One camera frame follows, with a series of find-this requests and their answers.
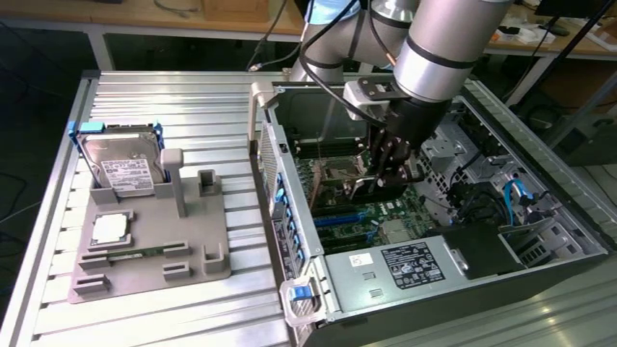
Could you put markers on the brown cardboard box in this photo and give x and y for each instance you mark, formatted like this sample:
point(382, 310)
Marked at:
point(236, 9)

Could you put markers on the silver CPU chip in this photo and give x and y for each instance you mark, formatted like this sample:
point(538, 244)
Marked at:
point(111, 229)

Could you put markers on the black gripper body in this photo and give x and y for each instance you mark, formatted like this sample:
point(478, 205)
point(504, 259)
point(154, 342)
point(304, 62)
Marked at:
point(418, 121)

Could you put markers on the green motherboard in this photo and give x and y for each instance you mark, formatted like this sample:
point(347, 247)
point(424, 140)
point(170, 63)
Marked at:
point(410, 213)

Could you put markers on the metal disk bay cage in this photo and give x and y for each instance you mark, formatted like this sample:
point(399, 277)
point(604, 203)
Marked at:
point(443, 148)

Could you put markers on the grey power supply unit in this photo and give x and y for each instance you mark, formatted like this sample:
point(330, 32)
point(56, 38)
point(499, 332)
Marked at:
point(347, 282)

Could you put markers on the blue expansion slot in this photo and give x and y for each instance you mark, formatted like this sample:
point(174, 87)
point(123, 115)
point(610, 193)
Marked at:
point(338, 219)

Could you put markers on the black computer monitor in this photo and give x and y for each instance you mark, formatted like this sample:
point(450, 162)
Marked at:
point(579, 7)

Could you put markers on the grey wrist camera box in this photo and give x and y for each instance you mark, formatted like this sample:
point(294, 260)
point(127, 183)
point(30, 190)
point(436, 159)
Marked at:
point(359, 105)

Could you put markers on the grey printed parts rack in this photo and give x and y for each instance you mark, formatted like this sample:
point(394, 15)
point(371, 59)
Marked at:
point(192, 231)

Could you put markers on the silver hard disk drive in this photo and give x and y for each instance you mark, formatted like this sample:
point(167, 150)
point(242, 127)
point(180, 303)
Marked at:
point(123, 166)

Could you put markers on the open PC tower case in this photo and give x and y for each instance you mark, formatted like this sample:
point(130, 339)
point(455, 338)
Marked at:
point(386, 329)

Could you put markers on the wooden desk with monitor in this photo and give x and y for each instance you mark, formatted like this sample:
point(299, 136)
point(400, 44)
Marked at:
point(579, 47)

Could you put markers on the long wooden desk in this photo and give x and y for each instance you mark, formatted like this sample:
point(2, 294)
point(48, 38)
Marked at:
point(120, 14)

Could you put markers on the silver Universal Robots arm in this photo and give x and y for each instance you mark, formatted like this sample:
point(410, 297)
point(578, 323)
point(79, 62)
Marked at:
point(434, 61)

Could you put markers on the green RAM stick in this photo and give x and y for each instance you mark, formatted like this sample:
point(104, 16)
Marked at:
point(135, 252)

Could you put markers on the Nvidia Quadro graphics card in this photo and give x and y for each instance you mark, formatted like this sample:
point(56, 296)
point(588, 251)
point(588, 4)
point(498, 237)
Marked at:
point(371, 191)

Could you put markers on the white black desk gadget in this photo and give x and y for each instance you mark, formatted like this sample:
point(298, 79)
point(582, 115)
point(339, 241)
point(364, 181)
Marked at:
point(523, 34)

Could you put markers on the black stand pole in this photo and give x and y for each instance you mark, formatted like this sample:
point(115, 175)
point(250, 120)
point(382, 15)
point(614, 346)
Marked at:
point(567, 39)

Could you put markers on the CPU socket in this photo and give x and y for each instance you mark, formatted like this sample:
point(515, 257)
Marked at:
point(340, 170)

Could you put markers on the black expansion slot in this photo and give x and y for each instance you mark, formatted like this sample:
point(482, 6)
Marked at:
point(343, 241)

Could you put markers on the silver chipset heatsink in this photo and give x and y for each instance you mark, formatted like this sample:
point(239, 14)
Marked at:
point(400, 231)

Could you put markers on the grey metal frame strut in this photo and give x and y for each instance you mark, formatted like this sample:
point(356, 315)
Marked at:
point(588, 108)

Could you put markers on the black plastic shroud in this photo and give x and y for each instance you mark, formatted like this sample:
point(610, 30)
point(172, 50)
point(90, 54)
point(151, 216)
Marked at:
point(478, 249)

